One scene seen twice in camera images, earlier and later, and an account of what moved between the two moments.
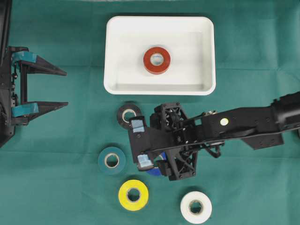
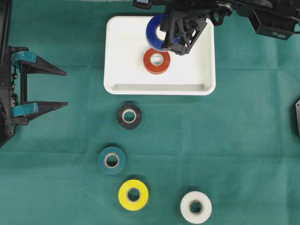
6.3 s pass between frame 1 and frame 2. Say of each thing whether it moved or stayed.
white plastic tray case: stayed
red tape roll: stayed
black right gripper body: moved
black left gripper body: stayed
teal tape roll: stayed
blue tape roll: moved
